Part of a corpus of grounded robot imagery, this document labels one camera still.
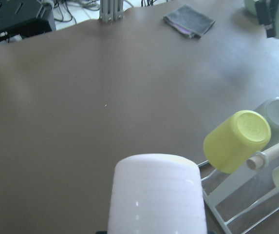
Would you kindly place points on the pink plastic cup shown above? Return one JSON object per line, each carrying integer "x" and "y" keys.
{"x": 157, "y": 194}

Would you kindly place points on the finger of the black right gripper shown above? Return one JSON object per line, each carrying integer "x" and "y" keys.
{"x": 266, "y": 13}

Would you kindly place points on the aluminium frame post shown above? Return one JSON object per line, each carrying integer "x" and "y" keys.
{"x": 111, "y": 10}

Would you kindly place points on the grey folded cloth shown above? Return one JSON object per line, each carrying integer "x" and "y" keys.
{"x": 188, "y": 21}

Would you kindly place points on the yellow plastic cup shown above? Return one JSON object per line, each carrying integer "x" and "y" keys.
{"x": 234, "y": 141}

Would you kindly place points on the black electronics box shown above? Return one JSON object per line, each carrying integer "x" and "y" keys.
{"x": 26, "y": 18}

